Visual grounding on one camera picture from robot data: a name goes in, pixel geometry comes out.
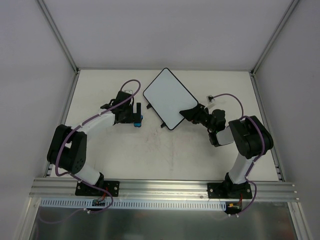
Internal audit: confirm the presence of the blue whiteboard eraser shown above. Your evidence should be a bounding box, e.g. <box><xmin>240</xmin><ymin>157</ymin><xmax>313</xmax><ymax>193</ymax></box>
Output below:
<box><xmin>133</xmin><ymin>115</ymin><xmax>143</xmax><ymax>128</ymax></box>

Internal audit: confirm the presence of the small black-framed whiteboard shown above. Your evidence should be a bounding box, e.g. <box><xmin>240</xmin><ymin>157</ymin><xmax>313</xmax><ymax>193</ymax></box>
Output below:
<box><xmin>143</xmin><ymin>68</ymin><xmax>199</xmax><ymax>131</ymax></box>

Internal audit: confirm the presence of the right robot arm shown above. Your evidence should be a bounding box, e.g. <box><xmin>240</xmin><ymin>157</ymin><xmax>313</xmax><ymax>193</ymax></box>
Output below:
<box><xmin>179</xmin><ymin>104</ymin><xmax>274</xmax><ymax>199</ymax></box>

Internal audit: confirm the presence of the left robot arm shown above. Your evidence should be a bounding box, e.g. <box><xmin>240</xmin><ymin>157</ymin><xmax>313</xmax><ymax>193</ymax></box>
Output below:
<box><xmin>46</xmin><ymin>90</ymin><xmax>143</xmax><ymax>195</ymax></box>

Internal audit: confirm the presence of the whiteboard wire stand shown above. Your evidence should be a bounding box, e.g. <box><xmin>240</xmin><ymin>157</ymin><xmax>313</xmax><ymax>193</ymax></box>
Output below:
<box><xmin>146</xmin><ymin>103</ymin><xmax>167</xmax><ymax>128</ymax></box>

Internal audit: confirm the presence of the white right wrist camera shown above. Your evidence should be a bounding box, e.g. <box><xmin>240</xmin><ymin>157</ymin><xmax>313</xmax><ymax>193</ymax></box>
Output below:
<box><xmin>205</xmin><ymin>95</ymin><xmax>215</xmax><ymax>109</ymax></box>

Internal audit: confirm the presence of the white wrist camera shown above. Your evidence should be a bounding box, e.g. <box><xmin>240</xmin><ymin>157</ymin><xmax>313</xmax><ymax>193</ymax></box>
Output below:
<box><xmin>123</xmin><ymin>90</ymin><xmax>134</xmax><ymax>96</ymax></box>
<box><xmin>205</xmin><ymin>95</ymin><xmax>215</xmax><ymax>109</ymax></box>

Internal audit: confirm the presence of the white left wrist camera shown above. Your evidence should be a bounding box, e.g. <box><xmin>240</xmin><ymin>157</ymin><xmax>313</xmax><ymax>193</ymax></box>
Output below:
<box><xmin>123</xmin><ymin>90</ymin><xmax>134</xmax><ymax>96</ymax></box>

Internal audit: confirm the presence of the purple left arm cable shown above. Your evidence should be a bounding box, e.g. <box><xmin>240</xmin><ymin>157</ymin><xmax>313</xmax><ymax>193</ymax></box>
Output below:
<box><xmin>37</xmin><ymin>79</ymin><xmax>141</xmax><ymax>225</ymax></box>

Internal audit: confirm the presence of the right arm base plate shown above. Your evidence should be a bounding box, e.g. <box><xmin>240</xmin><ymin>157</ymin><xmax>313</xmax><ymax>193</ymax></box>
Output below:
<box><xmin>206</xmin><ymin>182</ymin><xmax>253</xmax><ymax>200</ymax></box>

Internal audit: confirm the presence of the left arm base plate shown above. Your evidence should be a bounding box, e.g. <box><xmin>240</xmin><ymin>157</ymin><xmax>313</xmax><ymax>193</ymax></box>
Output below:
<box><xmin>75</xmin><ymin>180</ymin><xmax>120</xmax><ymax>197</ymax></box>

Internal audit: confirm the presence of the white slotted cable duct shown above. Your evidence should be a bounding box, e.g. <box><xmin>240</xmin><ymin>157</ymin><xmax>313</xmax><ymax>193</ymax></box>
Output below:
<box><xmin>39</xmin><ymin>198</ymin><xmax>227</xmax><ymax>211</ymax></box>

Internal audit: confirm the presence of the aluminium mounting rail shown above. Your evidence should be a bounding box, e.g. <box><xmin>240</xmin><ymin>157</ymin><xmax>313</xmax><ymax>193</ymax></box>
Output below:
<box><xmin>28</xmin><ymin>177</ymin><xmax>300</xmax><ymax>202</ymax></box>

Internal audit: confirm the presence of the left aluminium frame post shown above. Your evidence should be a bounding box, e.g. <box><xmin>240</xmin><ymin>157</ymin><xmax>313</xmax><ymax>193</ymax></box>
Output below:
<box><xmin>35</xmin><ymin>0</ymin><xmax>79</xmax><ymax>74</ymax></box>

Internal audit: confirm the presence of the aluminium frame post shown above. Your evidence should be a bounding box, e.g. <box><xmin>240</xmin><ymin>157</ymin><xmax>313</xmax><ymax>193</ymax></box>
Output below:
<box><xmin>35</xmin><ymin>0</ymin><xmax>79</xmax><ymax>74</ymax></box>
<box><xmin>250</xmin><ymin>0</ymin><xmax>300</xmax><ymax>76</ymax></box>

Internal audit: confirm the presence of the right aluminium frame post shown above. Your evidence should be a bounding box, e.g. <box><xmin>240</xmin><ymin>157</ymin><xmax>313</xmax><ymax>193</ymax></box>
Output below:
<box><xmin>250</xmin><ymin>0</ymin><xmax>300</xmax><ymax>76</ymax></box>

